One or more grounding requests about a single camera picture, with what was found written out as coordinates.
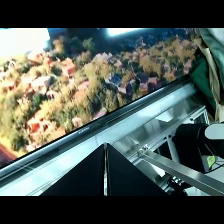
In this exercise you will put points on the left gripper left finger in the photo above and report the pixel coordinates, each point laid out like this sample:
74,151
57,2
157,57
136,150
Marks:
86,176

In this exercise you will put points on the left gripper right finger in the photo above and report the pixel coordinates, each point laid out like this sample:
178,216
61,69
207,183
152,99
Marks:
130,176

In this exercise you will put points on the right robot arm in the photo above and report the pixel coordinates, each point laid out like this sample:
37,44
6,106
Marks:
193,143

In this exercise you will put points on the beige garment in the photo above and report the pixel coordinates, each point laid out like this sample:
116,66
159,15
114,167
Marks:
213,90

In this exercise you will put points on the dark green garment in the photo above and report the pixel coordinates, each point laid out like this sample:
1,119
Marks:
201,80

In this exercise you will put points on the white garment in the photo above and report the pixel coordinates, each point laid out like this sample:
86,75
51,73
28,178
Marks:
215,43

